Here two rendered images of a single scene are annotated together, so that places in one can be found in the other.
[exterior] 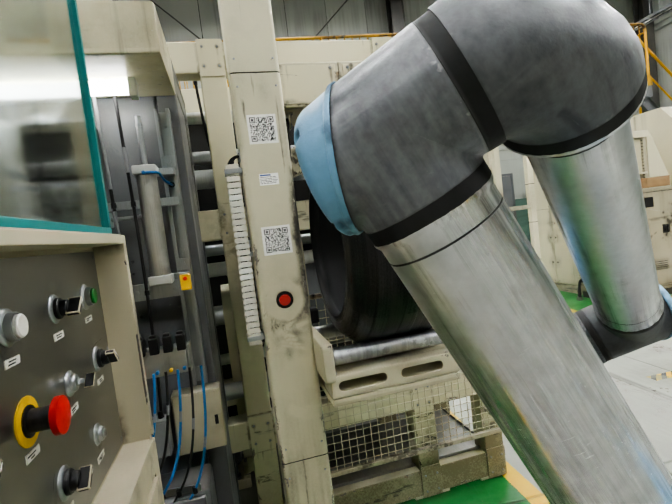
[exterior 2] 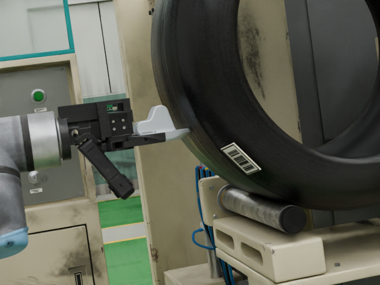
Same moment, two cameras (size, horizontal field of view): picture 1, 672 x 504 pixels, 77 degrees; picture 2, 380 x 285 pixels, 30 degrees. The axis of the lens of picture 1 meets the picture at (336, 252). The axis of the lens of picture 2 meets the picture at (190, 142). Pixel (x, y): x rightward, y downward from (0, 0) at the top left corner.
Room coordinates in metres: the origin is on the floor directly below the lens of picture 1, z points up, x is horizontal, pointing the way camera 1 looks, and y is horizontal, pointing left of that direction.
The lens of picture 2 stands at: (1.04, -1.39, 1.10)
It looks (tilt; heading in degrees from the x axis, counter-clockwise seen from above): 3 degrees down; 91
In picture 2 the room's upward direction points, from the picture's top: 8 degrees counter-clockwise
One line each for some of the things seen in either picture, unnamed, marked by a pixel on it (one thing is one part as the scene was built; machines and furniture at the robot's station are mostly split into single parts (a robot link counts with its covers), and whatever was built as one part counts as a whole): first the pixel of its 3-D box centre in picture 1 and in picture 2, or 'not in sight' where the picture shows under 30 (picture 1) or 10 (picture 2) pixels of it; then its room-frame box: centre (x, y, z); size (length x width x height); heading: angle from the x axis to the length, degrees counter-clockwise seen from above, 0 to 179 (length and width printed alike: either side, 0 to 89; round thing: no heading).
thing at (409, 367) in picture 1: (391, 369); (262, 242); (1.13, -0.11, 0.84); 0.36 x 0.09 x 0.06; 104
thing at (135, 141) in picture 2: not in sight; (137, 140); (0.94, -0.26, 1.06); 0.09 x 0.05 x 0.02; 14
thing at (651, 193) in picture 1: (627, 243); not in sight; (5.02, -3.46, 0.62); 0.91 x 0.58 x 1.25; 100
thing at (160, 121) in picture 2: not in sight; (163, 122); (0.98, -0.24, 1.08); 0.09 x 0.03 x 0.06; 14
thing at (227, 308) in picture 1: (240, 373); not in sight; (1.96, 0.52, 0.61); 0.33 x 0.06 x 0.86; 14
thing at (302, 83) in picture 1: (351, 94); not in sight; (1.58, -0.13, 1.71); 0.61 x 0.25 x 0.15; 104
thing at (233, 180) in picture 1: (245, 255); not in sight; (1.13, 0.24, 1.19); 0.05 x 0.04 x 0.48; 14
